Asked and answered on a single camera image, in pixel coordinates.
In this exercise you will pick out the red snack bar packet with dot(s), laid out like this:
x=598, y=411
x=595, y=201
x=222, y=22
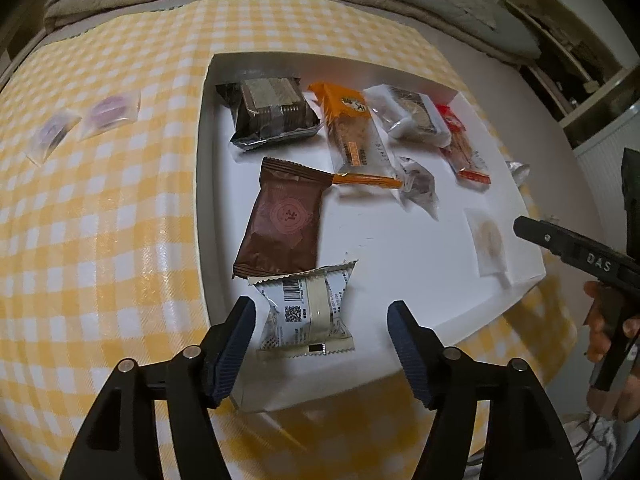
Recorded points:
x=462, y=150

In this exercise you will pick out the white side shelf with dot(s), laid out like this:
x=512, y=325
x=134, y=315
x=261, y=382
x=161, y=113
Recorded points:
x=570, y=45

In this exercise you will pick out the clear packet with brown cake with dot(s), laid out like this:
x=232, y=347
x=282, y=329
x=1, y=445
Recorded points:
x=410, y=112

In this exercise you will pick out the small clear chocolate packet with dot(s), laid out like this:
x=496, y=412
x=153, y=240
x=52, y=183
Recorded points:
x=419, y=187

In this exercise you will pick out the silver foil wrapper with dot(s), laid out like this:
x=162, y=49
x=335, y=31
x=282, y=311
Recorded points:
x=517, y=170

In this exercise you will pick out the person's right hand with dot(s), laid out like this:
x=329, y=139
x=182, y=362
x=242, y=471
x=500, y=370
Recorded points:
x=597, y=330

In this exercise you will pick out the brown snack packet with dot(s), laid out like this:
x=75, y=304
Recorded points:
x=285, y=220

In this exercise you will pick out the pink round cookie packet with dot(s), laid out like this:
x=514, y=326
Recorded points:
x=107, y=112

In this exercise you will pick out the yellow checkered blanket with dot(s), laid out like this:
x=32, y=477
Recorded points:
x=100, y=240

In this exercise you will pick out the dark cracker stack packet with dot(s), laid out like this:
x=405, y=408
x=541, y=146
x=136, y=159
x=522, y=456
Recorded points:
x=272, y=110

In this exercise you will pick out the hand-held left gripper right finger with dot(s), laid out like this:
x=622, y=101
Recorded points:
x=407, y=350

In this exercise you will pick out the clear round biscuit packet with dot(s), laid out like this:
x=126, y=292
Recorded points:
x=487, y=240

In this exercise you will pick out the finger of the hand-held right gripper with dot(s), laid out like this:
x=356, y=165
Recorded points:
x=542, y=235

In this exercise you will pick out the white cardboard box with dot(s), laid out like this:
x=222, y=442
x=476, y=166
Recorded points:
x=360, y=240

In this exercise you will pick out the orange snack bar packet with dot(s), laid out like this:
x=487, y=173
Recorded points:
x=350, y=135

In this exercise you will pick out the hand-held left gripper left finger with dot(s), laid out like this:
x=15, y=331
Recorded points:
x=232, y=355

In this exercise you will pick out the purple round cookie packet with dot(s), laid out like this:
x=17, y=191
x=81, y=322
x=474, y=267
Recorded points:
x=50, y=135

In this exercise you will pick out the white barcoded snack packet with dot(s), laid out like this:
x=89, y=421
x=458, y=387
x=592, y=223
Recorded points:
x=305, y=310

